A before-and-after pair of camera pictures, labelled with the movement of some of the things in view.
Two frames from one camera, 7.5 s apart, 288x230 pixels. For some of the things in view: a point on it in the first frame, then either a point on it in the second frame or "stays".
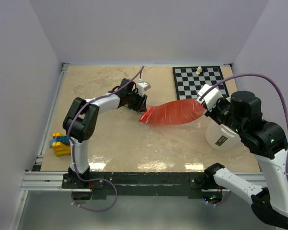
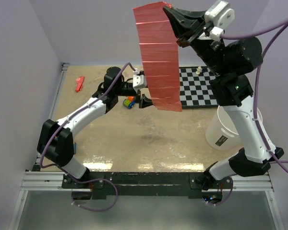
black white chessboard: x=188 y=83 stays
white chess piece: x=199 y=70 stays
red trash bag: x=174 y=112 → x=159 y=41
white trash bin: x=220 y=137 stays
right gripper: x=211 y=113 → x=184 y=22
